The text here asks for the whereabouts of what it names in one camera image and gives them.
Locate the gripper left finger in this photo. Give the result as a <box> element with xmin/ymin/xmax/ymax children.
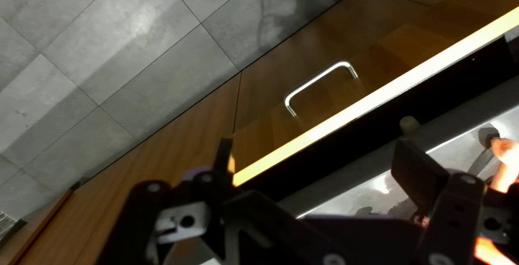
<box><xmin>97</xmin><ymin>138</ymin><xmax>292</xmax><ymax>265</ymax></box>

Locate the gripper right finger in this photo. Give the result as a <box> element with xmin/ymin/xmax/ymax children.
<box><xmin>390</xmin><ymin>139</ymin><xmax>519</xmax><ymax>265</ymax></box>

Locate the wooden drawer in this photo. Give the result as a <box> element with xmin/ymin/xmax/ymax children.
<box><xmin>232</xmin><ymin>0</ymin><xmax>519</xmax><ymax>233</ymax></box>

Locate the wooden cabinet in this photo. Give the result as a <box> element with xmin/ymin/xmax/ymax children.
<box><xmin>8</xmin><ymin>0</ymin><xmax>519</xmax><ymax>265</ymax></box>

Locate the black utensil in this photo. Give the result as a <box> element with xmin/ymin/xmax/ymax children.
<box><xmin>466</xmin><ymin>127</ymin><xmax>501</xmax><ymax>176</ymax></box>

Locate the orange utensil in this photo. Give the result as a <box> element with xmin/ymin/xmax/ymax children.
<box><xmin>489</xmin><ymin>137</ymin><xmax>519</xmax><ymax>194</ymax></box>

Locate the metal vent grille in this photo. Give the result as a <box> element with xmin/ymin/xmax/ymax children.
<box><xmin>0</xmin><ymin>211</ymin><xmax>26</xmax><ymax>244</ymax></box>

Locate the silver drawer handle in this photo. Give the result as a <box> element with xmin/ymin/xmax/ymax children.
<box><xmin>284</xmin><ymin>60</ymin><xmax>359</xmax><ymax>118</ymax></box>

